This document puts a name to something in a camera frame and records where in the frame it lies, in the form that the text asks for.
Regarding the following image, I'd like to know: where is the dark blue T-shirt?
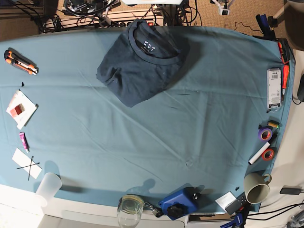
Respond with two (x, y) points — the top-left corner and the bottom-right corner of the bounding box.
(96, 19), (189, 107)

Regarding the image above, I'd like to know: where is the light blue table cloth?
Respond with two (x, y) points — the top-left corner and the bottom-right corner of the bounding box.
(0, 27), (292, 212)

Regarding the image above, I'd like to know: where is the blue clamp device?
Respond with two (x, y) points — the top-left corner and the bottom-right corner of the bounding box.
(158, 187), (201, 220)

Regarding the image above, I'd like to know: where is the clear drinking glass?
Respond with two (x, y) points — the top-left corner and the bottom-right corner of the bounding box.
(117, 194), (144, 228)

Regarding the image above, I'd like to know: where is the silver padlock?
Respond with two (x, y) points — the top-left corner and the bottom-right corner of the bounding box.
(144, 202), (164, 218)

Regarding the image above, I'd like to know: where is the white power strip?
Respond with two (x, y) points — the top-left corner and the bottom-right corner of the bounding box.
(59, 9), (167, 29)

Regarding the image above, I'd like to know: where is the white business card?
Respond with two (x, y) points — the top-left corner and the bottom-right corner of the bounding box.
(215, 191), (237, 211)

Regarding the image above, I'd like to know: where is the white marker pen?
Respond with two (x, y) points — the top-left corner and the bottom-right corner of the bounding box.
(248, 142), (270, 165)

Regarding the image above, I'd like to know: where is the purple tape roll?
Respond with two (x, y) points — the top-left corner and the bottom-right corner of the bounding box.
(258, 127), (273, 142)

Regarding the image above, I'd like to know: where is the red tape roll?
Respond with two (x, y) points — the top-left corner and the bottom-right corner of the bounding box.
(262, 148), (275, 161)

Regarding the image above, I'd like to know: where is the yellow green battery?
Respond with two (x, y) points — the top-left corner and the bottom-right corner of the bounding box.
(267, 121), (280, 129)

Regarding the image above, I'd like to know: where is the frosted plastic cup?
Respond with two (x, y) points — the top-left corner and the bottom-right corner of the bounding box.
(35, 172), (62, 207)

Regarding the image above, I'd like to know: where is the beige ceramic mug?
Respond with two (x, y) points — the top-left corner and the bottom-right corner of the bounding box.
(244, 172), (272, 204)

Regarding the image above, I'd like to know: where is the grey remote control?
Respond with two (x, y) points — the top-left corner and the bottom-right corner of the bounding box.
(225, 192), (248, 215)

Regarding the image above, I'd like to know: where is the clear blister package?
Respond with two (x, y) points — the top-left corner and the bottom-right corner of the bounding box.
(267, 68), (282, 111)

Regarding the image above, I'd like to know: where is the white box with red swatch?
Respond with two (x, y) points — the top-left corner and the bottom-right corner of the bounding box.
(6, 90), (38, 130)

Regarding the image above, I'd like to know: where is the pink glue tube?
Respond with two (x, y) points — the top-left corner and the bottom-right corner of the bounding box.
(19, 132), (29, 153)

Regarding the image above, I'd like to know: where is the white paper card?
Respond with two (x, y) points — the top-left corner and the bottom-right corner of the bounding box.
(12, 148), (42, 179)

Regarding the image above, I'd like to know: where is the red screwdriver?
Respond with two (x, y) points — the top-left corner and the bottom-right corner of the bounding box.
(281, 65), (289, 103)

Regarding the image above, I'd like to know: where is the orange black utility knife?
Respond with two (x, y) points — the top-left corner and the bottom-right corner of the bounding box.
(4, 49), (38, 75)

